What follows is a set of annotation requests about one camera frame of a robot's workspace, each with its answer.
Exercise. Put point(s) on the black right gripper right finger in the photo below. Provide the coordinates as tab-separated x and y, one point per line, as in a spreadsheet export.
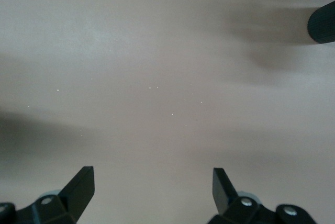
222	195

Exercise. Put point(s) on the brown table cover sheet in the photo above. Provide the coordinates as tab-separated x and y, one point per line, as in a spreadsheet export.
167	51

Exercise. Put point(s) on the black ribbed cylinder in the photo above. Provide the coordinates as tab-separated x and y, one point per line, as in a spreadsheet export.
323	23

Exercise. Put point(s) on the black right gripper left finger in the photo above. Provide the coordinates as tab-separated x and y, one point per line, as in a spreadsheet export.
76	195

